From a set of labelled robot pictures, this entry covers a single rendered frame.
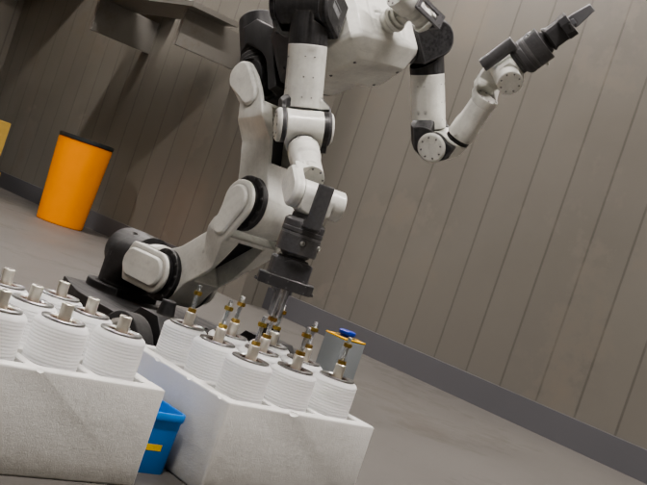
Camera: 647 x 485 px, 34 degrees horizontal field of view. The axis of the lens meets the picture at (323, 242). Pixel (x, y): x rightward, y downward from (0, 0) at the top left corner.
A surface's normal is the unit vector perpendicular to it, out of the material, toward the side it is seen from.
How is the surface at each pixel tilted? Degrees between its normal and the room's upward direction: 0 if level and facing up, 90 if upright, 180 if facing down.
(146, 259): 90
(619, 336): 90
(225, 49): 90
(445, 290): 90
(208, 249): 113
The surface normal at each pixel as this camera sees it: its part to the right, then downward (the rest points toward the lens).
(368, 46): 0.66, 0.46
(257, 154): -0.69, -0.22
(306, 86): 0.19, 0.11
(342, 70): 0.21, 0.95
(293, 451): 0.62, 0.22
